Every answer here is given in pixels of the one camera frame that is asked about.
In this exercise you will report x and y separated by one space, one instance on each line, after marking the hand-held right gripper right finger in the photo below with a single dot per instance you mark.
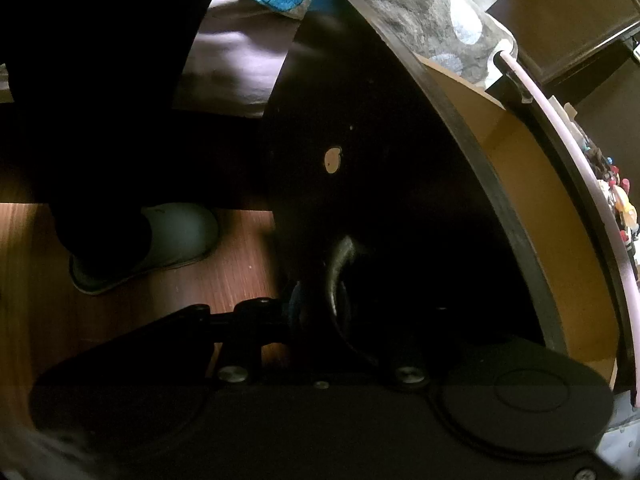
365 340

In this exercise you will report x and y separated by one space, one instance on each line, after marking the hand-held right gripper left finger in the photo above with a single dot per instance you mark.
296 310

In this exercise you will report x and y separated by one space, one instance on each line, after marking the black drawer with wooden inside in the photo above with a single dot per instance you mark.
400 170

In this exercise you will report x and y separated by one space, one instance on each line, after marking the grey-green slipper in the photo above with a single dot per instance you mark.
175 240

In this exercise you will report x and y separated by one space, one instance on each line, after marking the pale purple blanket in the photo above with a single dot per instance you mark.
235 55

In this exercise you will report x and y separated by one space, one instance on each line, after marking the desk with pink edge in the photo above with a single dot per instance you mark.
560 125

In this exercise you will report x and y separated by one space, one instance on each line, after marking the row of small colourful figures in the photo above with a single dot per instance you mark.
612 185

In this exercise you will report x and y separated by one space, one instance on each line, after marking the person's leg in black trousers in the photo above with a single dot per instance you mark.
100 85

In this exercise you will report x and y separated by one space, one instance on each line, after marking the grey rug with pale dots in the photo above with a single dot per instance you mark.
425 15

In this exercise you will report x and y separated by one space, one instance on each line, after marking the dark wooden cabinet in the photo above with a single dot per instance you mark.
565 10

